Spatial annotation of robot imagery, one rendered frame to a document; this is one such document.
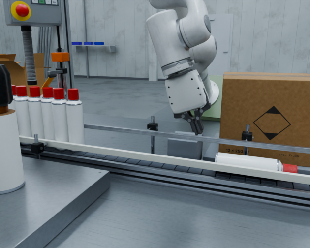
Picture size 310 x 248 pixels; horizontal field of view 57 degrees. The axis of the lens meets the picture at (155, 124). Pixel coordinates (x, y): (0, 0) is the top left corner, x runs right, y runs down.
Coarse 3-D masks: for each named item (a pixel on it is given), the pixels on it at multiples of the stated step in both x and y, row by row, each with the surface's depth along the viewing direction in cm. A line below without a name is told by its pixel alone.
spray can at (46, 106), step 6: (42, 90) 94; (48, 90) 94; (48, 96) 94; (42, 102) 94; (48, 102) 94; (42, 108) 95; (48, 108) 94; (42, 114) 96; (48, 114) 95; (48, 120) 95; (48, 126) 96; (48, 132) 96; (48, 138) 97; (54, 138) 97
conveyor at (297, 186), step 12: (84, 156) 91; (96, 156) 90; (108, 156) 90; (168, 168) 82; (180, 168) 82; (192, 168) 82; (240, 180) 75; (252, 180) 74; (264, 180) 74; (276, 180) 76
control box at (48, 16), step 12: (12, 0) 90; (24, 0) 92; (12, 12) 91; (36, 12) 95; (48, 12) 97; (60, 12) 99; (12, 24) 94; (24, 24) 95; (36, 24) 96; (48, 24) 98; (60, 24) 101
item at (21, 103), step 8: (16, 88) 96; (24, 88) 97; (24, 96) 97; (16, 104) 97; (24, 104) 97; (16, 112) 98; (24, 112) 98; (24, 120) 98; (24, 128) 99; (24, 144) 100
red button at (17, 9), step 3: (18, 6) 89; (21, 6) 90; (24, 6) 90; (15, 9) 90; (18, 9) 89; (21, 9) 90; (24, 9) 90; (27, 9) 91; (18, 12) 90; (21, 12) 90; (24, 12) 90; (27, 12) 91; (21, 15) 90; (24, 15) 91
